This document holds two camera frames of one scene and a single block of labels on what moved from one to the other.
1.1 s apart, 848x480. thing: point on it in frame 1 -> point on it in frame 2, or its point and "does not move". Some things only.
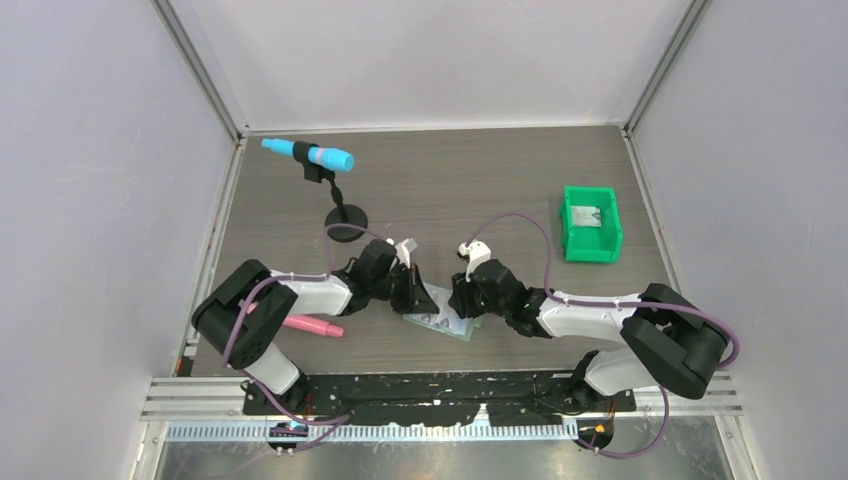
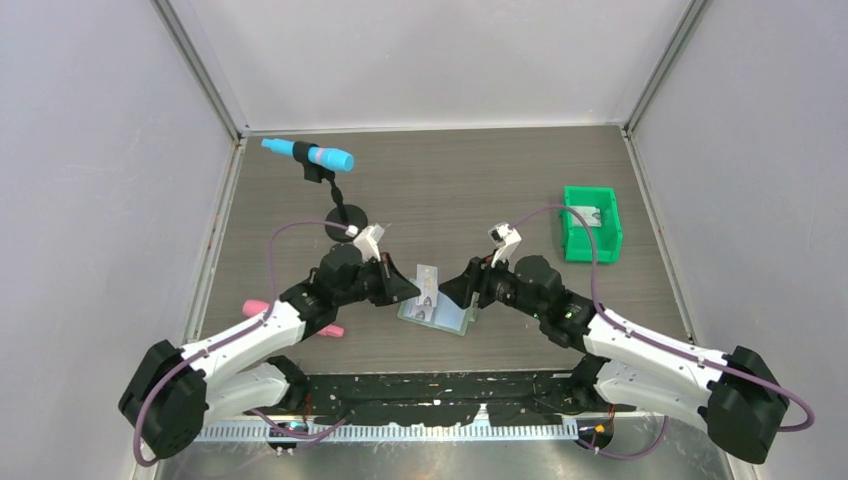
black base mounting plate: (435, 398) does not move
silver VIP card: (447, 319) -> (427, 281)
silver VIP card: (586, 216) does not move
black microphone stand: (340, 214) does not move
